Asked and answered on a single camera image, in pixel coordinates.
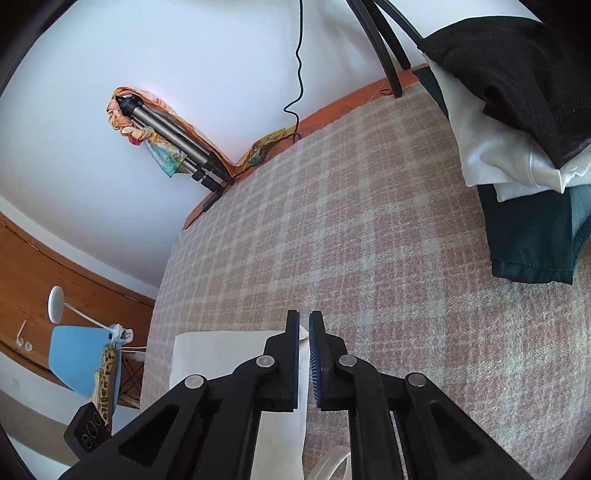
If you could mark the beige plaid blanket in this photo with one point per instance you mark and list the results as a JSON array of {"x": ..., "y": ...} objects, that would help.
[{"x": 369, "y": 230}]

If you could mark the white clip lamp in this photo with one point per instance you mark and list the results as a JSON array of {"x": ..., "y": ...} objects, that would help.
[{"x": 56, "y": 304}]

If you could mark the folded black garment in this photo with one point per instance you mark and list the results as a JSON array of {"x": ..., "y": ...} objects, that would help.
[{"x": 521, "y": 78}]

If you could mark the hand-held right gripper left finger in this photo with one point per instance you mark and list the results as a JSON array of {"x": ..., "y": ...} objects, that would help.
[{"x": 290, "y": 369}]

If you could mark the folded white garment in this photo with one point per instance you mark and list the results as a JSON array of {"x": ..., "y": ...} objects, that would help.
[{"x": 494, "y": 152}]

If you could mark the white tank top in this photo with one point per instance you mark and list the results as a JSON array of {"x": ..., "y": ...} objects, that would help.
[{"x": 217, "y": 350}]

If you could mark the folded grey tripod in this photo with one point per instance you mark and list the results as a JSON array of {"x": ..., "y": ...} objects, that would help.
[{"x": 175, "y": 138}]

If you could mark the brown wooden door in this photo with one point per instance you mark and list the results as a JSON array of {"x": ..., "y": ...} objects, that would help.
[{"x": 55, "y": 258}]

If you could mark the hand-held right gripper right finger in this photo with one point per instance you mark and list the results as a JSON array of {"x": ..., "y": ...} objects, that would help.
[{"x": 317, "y": 369}]

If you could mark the orange mattress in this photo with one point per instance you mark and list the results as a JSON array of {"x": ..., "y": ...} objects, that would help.
[{"x": 351, "y": 99}]

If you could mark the light blue chair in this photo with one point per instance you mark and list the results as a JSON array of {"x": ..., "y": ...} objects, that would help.
[{"x": 76, "y": 355}]

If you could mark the colourful scarf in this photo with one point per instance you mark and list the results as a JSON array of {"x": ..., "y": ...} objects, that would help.
[{"x": 161, "y": 159}]

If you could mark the leopard print cloth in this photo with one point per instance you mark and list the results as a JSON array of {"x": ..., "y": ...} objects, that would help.
[{"x": 104, "y": 383}]

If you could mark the folded dark green garment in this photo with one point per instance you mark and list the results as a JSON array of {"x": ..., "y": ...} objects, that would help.
[{"x": 521, "y": 235}]

